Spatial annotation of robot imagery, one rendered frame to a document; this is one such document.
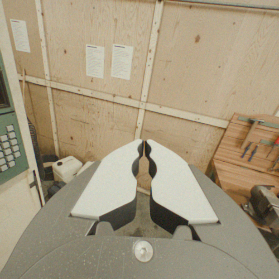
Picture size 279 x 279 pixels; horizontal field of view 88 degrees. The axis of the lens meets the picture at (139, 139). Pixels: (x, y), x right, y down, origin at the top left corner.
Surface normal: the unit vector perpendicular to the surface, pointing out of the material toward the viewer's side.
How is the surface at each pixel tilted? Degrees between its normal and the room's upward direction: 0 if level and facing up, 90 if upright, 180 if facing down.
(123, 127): 90
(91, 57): 90
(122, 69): 90
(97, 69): 90
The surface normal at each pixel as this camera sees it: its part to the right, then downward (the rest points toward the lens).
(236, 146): -0.28, 0.41
